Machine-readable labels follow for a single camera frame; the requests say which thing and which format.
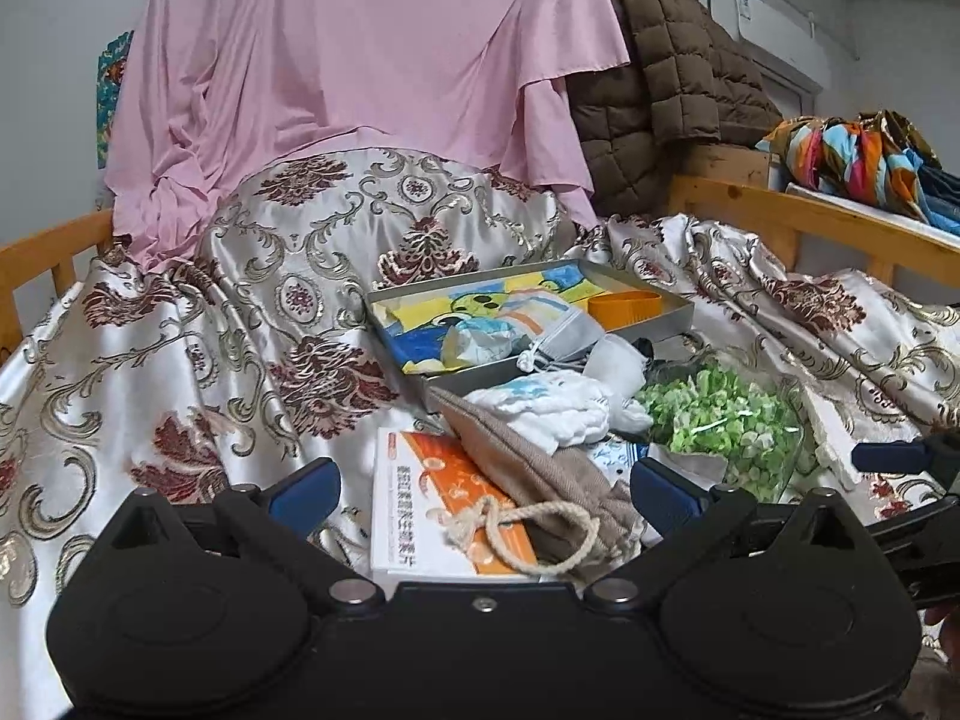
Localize orange and white box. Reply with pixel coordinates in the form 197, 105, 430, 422
371, 427, 541, 586

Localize pale wooden board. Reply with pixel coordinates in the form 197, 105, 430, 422
679, 139, 781, 188

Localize pink bed sheet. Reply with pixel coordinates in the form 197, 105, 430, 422
103, 0, 631, 271

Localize colourful printed cloth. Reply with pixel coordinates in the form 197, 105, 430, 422
375, 274, 601, 376

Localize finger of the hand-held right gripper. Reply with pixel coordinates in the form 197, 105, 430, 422
866, 493, 960, 550
851, 431, 960, 477

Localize glass jar of green stars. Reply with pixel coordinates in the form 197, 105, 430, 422
634, 364, 818, 500

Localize burlap drawstring bag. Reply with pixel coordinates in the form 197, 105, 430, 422
429, 386, 638, 586

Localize brown quilted jacket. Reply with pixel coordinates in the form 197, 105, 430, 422
566, 0, 785, 222

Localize floral satin blanket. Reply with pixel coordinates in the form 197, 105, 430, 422
0, 150, 960, 720

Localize white air conditioner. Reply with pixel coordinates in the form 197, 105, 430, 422
705, 0, 860, 95

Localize white board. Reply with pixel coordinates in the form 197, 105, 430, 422
784, 184, 960, 242

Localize white blue plastic packet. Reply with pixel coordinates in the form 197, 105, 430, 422
442, 315, 526, 365

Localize white foam piece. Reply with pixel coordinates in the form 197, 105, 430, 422
799, 386, 863, 488

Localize grey drawstring pouch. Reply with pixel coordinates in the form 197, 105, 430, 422
517, 311, 607, 372

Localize colourful patterned scarf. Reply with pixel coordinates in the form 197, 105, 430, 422
757, 111, 942, 211

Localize grey metal tray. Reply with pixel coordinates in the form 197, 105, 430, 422
365, 259, 695, 413

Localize white towel with blue print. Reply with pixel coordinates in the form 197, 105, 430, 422
463, 373, 610, 455

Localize wooden bed frame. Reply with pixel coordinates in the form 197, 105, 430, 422
0, 142, 960, 316

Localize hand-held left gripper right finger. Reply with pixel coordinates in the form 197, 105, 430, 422
581, 456, 875, 612

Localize colourful wall poster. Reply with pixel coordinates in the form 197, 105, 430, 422
96, 30, 136, 170

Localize white milk carton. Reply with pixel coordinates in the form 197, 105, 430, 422
592, 439, 653, 481

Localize blue jeans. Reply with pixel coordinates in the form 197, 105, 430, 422
911, 165, 960, 233

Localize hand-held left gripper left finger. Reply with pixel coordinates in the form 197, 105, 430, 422
94, 456, 385, 612

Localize person's right hand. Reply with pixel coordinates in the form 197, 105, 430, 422
924, 600, 960, 653

